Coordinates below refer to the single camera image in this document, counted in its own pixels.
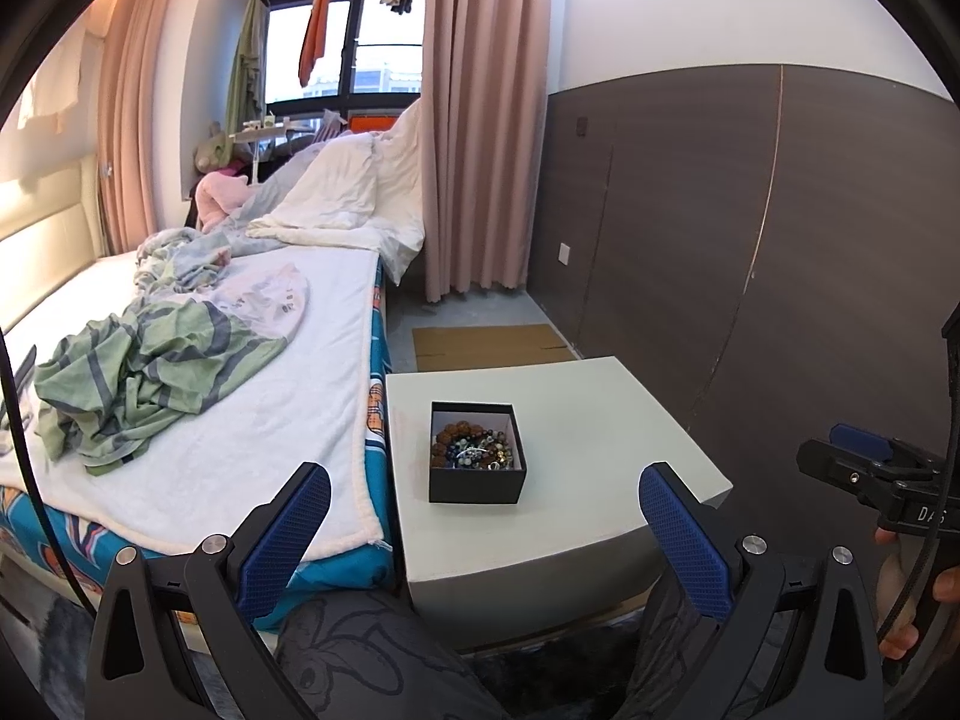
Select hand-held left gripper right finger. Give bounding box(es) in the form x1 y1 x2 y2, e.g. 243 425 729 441
637 463 886 720

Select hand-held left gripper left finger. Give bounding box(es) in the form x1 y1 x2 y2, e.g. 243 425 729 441
86 463 332 720

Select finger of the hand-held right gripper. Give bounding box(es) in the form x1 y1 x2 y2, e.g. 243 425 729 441
796 441 905 502
829 424 938 467

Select brown bead bracelet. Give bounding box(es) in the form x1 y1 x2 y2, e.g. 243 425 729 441
433 422 485 466

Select black jewelry box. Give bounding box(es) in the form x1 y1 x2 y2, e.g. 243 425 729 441
429 401 529 505

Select pile of mixed jewelry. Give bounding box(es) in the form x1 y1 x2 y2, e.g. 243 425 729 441
433 420 520 472

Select person's right hand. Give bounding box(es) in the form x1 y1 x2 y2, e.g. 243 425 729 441
874 526 960 662

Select white fleece blanket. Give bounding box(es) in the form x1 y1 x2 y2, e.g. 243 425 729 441
0 246 392 565

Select grey printed pants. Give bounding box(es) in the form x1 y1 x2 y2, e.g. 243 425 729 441
272 581 755 720

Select white bedside table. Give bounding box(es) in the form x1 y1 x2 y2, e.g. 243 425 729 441
384 356 734 610

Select green striped blanket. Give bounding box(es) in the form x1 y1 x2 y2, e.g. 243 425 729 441
34 292 291 476

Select flat cardboard sheet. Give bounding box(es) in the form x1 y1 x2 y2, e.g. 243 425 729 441
411 324 577 373

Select pale blue patterned quilt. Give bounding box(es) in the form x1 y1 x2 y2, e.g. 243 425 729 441
133 223 314 340

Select pink plush toy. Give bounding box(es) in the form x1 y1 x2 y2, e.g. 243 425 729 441
193 169 261 231

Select white duvet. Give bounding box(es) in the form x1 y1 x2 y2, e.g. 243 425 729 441
246 100 430 287

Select beige headboard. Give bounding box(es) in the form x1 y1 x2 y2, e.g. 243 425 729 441
0 152 104 332

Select grey plush toy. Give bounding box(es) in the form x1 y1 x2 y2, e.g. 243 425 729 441
193 121 230 175

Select pink curtain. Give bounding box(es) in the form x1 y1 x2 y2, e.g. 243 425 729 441
420 0 554 306
96 0 190 256

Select green hanging garment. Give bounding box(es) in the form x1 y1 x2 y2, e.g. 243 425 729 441
223 0 271 139

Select orange hanging garment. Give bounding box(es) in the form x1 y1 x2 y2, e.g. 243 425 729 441
297 0 333 89

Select window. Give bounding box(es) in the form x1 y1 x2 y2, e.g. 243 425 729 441
246 0 428 130

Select black cable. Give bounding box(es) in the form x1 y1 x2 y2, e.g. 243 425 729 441
883 306 960 640
0 326 106 616

